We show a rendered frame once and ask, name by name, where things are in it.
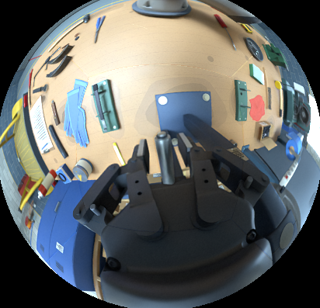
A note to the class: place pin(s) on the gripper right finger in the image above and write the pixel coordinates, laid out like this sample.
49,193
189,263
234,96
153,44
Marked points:
204,177

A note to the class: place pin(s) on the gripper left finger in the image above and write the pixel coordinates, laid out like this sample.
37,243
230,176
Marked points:
134,187

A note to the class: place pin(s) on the green tray with pegs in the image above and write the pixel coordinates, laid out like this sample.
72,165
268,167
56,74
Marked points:
240,102

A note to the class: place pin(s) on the black brake spoon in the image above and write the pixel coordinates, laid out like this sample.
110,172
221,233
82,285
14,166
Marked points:
98,102

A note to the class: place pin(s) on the green and white block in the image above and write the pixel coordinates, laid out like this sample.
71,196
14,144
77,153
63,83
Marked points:
256,73

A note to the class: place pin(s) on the yellow marker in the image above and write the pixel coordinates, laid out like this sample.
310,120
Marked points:
118,153

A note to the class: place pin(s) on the grey metal cylinder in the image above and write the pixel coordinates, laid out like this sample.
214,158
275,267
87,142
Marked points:
164,156

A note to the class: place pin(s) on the small white round knob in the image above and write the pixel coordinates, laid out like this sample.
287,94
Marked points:
174,141

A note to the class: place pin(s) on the grey tin with yellow label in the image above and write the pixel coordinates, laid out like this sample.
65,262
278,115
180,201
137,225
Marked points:
82,170

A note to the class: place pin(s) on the blue box with round hole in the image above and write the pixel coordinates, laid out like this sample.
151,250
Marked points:
65,174

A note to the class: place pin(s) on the brown cardboard piece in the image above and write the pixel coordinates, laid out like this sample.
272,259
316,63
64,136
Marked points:
270,144

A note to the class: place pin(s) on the small cream and black box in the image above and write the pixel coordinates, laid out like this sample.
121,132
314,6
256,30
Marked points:
264,130

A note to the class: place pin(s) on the cream round pad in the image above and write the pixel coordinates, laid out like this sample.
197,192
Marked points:
206,97

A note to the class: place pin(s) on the blue cabinet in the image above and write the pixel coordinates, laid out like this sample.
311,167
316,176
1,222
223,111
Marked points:
59,221

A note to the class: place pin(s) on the blue glove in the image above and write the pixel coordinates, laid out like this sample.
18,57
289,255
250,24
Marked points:
77,91
77,128

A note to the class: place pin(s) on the white power strip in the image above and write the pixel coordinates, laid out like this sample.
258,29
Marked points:
289,172

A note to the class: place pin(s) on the red and white spray can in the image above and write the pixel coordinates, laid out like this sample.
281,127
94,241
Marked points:
48,183

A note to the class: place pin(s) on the white round pad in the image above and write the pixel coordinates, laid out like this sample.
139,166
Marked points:
162,100

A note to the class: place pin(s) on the long black bar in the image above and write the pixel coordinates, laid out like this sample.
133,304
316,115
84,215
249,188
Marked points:
58,141

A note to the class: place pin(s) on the blue tape roll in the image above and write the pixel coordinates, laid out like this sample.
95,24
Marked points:
293,143

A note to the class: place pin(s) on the dark grey file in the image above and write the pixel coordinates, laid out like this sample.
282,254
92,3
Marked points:
269,98

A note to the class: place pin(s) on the red box on yellow stand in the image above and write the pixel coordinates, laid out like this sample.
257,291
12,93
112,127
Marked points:
26,186

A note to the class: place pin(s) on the brown flat bar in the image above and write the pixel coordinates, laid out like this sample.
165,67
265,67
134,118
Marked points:
55,112

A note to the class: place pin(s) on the dark green machine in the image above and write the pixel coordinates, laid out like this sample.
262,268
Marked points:
295,107

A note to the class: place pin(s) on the clipboard with white paper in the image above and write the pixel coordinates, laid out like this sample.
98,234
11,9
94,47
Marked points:
40,122

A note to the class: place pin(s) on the thin wooden stick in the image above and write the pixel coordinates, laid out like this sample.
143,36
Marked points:
265,78

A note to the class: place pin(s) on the short black tool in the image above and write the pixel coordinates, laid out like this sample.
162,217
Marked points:
40,88

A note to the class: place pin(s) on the dark round disc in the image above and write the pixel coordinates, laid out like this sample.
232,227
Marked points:
254,49

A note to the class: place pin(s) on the yellow utility knife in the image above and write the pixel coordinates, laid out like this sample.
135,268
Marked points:
246,27

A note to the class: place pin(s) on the dark grey round foot plate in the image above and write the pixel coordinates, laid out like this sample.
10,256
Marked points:
160,14

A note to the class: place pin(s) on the blue base plate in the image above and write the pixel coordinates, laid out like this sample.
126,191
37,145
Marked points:
173,110

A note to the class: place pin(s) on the green bracket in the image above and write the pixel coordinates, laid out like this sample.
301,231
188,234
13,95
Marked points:
274,54

